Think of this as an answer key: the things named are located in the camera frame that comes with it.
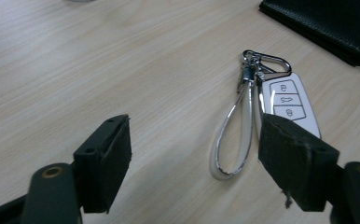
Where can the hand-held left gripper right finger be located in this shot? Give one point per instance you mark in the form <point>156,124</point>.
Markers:
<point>296,161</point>

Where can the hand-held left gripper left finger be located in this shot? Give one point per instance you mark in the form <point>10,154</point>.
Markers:
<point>102,161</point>

